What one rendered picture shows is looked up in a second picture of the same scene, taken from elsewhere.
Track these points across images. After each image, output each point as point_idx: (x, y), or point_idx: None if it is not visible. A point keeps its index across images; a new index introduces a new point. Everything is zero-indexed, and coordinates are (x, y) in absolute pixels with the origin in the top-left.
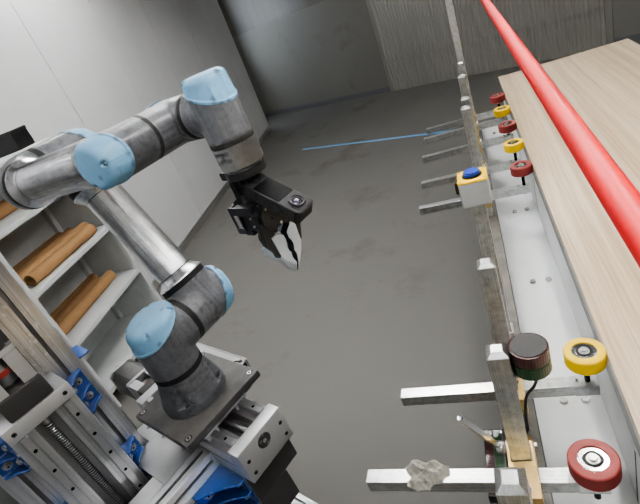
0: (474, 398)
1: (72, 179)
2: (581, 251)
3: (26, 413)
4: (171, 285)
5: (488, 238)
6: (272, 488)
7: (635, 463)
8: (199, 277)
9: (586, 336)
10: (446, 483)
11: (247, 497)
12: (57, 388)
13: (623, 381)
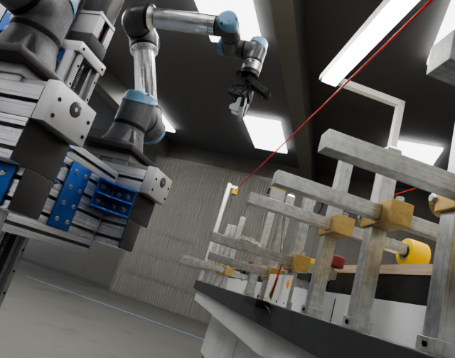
0: (252, 269)
1: (200, 19)
2: None
3: (92, 52)
4: None
5: (270, 224)
6: (134, 222)
7: (333, 308)
8: (161, 114)
9: (292, 309)
10: (259, 246)
11: (130, 204)
12: (102, 64)
13: None
